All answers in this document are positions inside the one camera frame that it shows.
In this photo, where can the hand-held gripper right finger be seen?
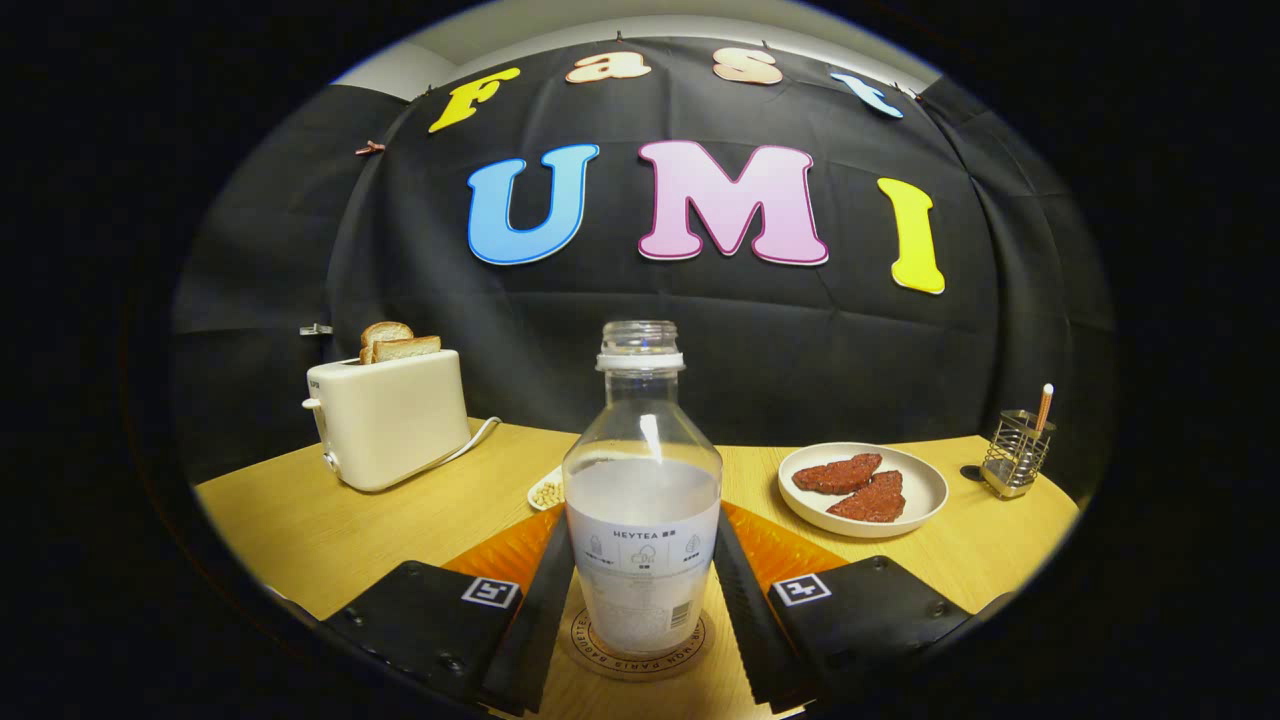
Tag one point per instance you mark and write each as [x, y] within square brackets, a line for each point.
[755, 640]

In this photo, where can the white divided snack tray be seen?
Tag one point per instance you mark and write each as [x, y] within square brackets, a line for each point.
[547, 492]

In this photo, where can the red-brown meat piece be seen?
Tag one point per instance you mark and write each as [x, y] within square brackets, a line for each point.
[835, 473]
[872, 500]

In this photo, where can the clear plastic juice bottle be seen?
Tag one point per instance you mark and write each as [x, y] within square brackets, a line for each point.
[640, 560]

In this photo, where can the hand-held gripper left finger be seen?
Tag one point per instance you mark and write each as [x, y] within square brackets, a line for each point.
[535, 640]

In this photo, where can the cream toaster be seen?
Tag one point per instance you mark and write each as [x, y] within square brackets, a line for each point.
[395, 425]

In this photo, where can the round cork coaster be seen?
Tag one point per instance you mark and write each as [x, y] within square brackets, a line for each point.
[640, 668]

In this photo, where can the pink clip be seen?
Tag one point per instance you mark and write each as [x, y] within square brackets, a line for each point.
[370, 148]

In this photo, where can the orange and white stick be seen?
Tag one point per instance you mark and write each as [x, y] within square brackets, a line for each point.
[1043, 408]

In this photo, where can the round-topped toast slice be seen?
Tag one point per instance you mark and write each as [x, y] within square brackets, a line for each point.
[385, 332]

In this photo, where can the square toast slice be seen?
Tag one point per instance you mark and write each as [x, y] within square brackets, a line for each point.
[410, 349]

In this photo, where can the white round plate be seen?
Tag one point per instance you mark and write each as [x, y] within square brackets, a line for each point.
[925, 490]

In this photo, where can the wooden table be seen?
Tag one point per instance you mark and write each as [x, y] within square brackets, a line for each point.
[330, 540]

